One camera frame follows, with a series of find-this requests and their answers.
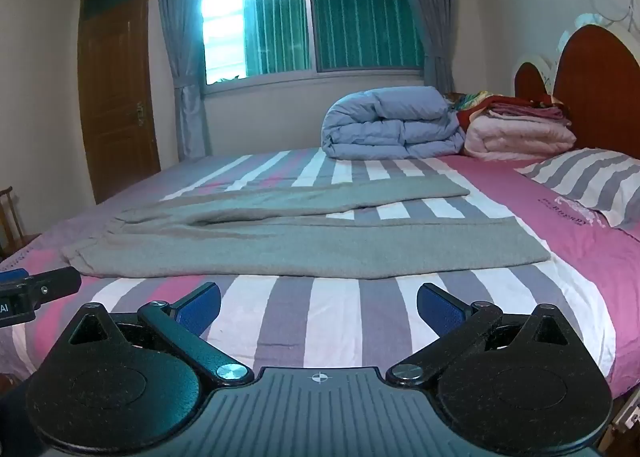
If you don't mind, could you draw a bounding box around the grey curtain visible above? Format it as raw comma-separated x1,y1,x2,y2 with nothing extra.
394,0,457,94
152,0,212,161

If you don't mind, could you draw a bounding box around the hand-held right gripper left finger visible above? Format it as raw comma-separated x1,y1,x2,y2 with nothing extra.
67,282,253,385

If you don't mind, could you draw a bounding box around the striped pillow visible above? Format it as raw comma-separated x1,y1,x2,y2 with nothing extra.
515,147,640,233

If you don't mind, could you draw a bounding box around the red printed blanket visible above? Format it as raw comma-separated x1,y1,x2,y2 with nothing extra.
442,91,571,130

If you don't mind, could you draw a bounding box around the window with green glass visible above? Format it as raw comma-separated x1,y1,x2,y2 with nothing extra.
199,0,427,88

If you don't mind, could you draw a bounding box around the grey fleece blanket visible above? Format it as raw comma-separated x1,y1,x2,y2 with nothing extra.
60,176,552,281

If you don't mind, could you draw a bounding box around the brown wooden door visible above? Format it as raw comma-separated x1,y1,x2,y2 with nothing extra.
76,0,164,206

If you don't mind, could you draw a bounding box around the folded pink blanket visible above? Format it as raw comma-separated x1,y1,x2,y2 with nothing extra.
462,112,578,162

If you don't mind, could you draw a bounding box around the folded mauve cloth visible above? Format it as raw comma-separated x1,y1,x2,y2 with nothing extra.
487,104,572,127

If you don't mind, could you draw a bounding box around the folded light blue duvet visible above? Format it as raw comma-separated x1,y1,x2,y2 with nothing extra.
320,86,467,161

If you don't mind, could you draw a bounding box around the wooden headboard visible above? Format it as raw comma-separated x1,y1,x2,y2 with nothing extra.
514,12,640,160

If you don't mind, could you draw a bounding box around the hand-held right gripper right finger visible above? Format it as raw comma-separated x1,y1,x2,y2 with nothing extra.
387,282,572,385

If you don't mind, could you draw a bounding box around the striped bed sheet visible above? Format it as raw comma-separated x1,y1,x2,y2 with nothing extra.
0,146,640,438

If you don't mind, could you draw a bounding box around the wooden chair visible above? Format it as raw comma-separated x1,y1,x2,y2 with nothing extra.
0,186,32,259

